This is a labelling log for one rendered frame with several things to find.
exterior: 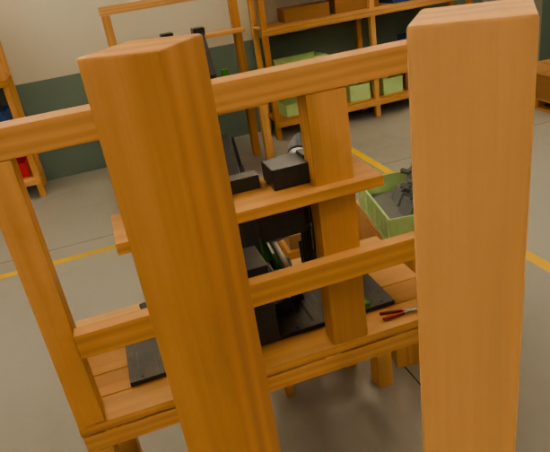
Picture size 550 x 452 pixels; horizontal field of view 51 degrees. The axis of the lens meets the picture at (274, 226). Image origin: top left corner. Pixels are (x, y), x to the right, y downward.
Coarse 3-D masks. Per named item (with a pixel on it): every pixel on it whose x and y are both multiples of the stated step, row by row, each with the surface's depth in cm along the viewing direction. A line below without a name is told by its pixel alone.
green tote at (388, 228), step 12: (384, 180) 347; (396, 180) 348; (360, 192) 343; (372, 192) 349; (384, 192) 350; (360, 204) 348; (372, 204) 318; (372, 216) 322; (384, 216) 296; (408, 216) 291; (384, 228) 302; (396, 228) 293; (408, 228) 294
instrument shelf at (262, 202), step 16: (368, 176) 192; (256, 192) 194; (272, 192) 192; (288, 192) 190; (304, 192) 188; (320, 192) 187; (336, 192) 189; (352, 192) 190; (240, 208) 183; (256, 208) 182; (272, 208) 184; (288, 208) 185; (112, 224) 186
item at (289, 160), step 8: (264, 160) 200; (272, 160) 198; (280, 160) 197; (288, 160) 196; (296, 160) 195; (304, 160) 194; (264, 168) 197; (272, 168) 191; (280, 168) 190; (288, 168) 190; (296, 168) 191; (304, 168) 192; (264, 176) 201; (272, 176) 190; (280, 176) 190; (288, 176) 191; (296, 176) 192; (304, 176) 193; (272, 184) 192; (280, 184) 191; (288, 184) 192; (296, 184) 193
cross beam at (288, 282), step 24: (384, 240) 206; (408, 240) 204; (312, 264) 198; (336, 264) 198; (360, 264) 202; (384, 264) 205; (264, 288) 193; (288, 288) 196; (312, 288) 199; (144, 312) 185; (96, 336) 181; (120, 336) 183; (144, 336) 186
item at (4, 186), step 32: (320, 96) 179; (320, 128) 183; (320, 160) 187; (352, 160) 191; (0, 192) 160; (0, 224) 163; (32, 224) 166; (320, 224) 196; (352, 224) 200; (32, 256) 170; (320, 256) 206; (32, 288) 173; (320, 288) 217; (352, 288) 211; (64, 320) 181; (352, 320) 216; (64, 352) 185; (64, 384) 189; (96, 416) 198
